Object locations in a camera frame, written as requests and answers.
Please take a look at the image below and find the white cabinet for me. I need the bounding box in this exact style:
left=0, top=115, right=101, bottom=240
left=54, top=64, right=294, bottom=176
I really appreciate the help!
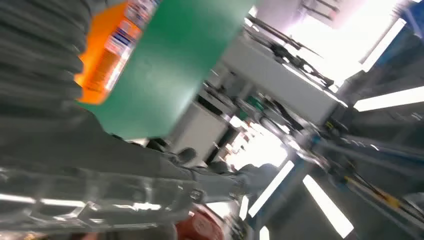
left=220, top=31, right=347, bottom=127

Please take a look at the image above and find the pale grey machine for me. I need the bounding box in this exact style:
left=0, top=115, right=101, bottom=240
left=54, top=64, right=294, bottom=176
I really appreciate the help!
left=167, top=100, right=233, bottom=163

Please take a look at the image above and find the white wall light strip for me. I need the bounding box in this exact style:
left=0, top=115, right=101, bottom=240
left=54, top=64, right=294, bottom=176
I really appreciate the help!
left=248, top=160, right=296, bottom=219
left=361, top=18, right=407, bottom=73
left=303, top=174, right=355, bottom=239
left=353, top=86, right=424, bottom=113

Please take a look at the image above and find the red round object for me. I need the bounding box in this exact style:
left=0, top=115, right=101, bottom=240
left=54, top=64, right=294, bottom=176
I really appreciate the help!
left=174, top=204, right=226, bottom=240

